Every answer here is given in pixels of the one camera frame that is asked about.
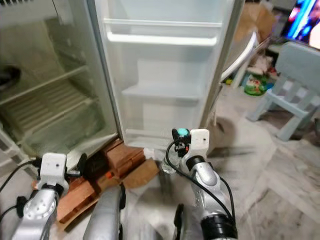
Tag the lit television screen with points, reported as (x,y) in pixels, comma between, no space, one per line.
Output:
(302,22)

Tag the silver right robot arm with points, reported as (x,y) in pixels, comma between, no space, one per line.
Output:
(210,190)

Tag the white door shelf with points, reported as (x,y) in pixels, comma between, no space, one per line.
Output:
(160,92)
(162,37)

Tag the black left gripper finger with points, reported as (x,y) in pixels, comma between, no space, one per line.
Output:
(82,162)

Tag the small silver fridge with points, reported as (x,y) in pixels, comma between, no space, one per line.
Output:
(40,50)

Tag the black pan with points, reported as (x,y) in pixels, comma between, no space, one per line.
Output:
(7,75)

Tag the green toy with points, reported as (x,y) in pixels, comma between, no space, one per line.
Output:
(255,85)

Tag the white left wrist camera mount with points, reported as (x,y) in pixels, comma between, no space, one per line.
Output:
(54,167)

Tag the light blue child chair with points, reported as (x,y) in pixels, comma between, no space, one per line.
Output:
(295,85)

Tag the ribbed fridge crisper cover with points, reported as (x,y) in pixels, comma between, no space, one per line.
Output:
(47,107)

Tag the red brick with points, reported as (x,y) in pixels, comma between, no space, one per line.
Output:
(75,200)
(122,149)
(136,166)

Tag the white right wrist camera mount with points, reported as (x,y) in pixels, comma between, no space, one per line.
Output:
(199,140)

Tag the silver left robot leg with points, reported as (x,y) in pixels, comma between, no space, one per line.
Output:
(105,215)

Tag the clear fridge shelf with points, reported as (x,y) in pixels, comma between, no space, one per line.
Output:
(47,84)

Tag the brown cardboard piece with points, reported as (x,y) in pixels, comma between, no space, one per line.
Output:
(142,175)

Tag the brown cardboard box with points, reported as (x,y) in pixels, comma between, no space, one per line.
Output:
(255,20)

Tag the silver fridge door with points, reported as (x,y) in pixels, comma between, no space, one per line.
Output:
(160,75)

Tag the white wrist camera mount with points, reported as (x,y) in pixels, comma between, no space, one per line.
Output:
(54,167)
(199,140)

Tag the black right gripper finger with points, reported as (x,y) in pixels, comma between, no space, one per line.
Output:
(175,134)

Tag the clear bottle with teal cap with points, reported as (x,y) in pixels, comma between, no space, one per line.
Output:
(167,162)

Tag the dark right robot leg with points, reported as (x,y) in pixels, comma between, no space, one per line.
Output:
(187,225)

